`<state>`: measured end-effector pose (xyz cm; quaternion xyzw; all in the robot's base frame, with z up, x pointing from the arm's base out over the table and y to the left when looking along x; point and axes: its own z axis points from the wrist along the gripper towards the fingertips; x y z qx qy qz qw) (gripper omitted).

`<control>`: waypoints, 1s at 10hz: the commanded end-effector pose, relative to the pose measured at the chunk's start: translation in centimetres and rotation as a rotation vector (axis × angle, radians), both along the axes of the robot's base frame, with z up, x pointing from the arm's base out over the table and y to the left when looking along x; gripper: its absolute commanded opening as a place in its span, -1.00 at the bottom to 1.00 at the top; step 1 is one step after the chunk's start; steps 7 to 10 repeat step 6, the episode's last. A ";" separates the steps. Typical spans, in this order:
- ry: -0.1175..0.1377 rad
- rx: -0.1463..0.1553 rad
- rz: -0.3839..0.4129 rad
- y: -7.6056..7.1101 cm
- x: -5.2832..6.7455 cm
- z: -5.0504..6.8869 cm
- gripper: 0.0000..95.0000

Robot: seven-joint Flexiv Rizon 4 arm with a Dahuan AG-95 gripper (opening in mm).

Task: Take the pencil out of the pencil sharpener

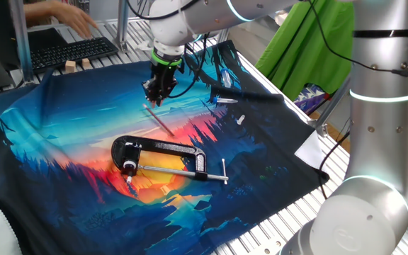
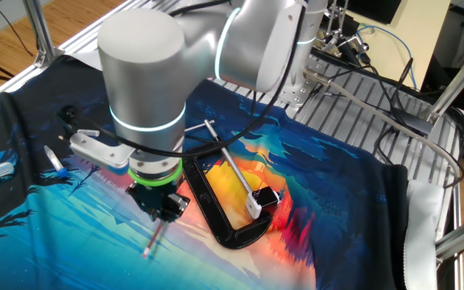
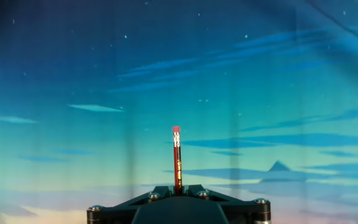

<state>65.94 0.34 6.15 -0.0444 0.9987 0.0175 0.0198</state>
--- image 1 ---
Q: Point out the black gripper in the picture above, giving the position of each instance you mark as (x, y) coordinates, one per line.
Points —
(163, 79)

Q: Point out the red pencil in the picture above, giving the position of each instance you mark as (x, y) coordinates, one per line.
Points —
(159, 121)

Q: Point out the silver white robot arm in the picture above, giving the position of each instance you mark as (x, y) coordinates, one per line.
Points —
(384, 141)

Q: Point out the person's forearm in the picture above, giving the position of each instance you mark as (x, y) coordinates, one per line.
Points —
(37, 10)

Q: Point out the black pencil sharpener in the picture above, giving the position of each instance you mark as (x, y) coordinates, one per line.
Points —
(131, 156)

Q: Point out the person's hand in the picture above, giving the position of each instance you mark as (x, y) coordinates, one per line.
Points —
(71, 16)

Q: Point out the black C-clamp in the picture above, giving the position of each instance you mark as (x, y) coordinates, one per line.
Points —
(172, 144)

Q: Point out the blue capped plastic tube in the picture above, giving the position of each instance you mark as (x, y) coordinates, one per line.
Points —
(225, 100)

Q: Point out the large clear plastic tube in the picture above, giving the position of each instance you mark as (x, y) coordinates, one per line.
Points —
(226, 78)

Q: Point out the small wooden block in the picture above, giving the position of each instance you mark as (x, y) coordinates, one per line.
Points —
(70, 67)
(86, 63)

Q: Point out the small white plastic tube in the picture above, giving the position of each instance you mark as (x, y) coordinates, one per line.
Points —
(240, 119)

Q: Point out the black keyboard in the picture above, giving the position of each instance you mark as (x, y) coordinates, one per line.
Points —
(69, 53)

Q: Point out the sunset forest printed cloth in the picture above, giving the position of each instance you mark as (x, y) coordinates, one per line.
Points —
(66, 148)

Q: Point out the green cloth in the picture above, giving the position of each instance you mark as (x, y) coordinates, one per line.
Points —
(306, 56)

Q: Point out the aluminium frame post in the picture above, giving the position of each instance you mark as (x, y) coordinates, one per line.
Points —
(22, 42)
(331, 102)
(122, 25)

